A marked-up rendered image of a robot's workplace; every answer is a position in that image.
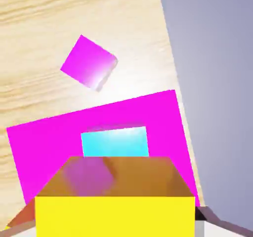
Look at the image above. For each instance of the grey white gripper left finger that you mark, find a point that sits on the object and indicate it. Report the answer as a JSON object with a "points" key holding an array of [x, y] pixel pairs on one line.
{"points": [[21, 229]]}

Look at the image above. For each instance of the small cyan cube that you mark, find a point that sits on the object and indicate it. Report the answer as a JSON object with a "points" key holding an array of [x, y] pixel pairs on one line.
{"points": [[114, 144]]}

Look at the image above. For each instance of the small magenta cube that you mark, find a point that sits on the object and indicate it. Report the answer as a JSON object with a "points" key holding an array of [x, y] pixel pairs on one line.
{"points": [[87, 63]]}

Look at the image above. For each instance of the small yellow cube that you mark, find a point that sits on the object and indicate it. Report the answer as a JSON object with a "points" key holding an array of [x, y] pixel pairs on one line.
{"points": [[114, 217]]}

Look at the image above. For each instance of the large magenta box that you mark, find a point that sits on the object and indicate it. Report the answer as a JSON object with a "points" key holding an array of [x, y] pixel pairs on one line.
{"points": [[49, 142]]}

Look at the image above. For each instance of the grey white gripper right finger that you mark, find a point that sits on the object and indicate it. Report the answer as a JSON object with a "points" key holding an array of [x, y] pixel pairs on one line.
{"points": [[209, 228]]}

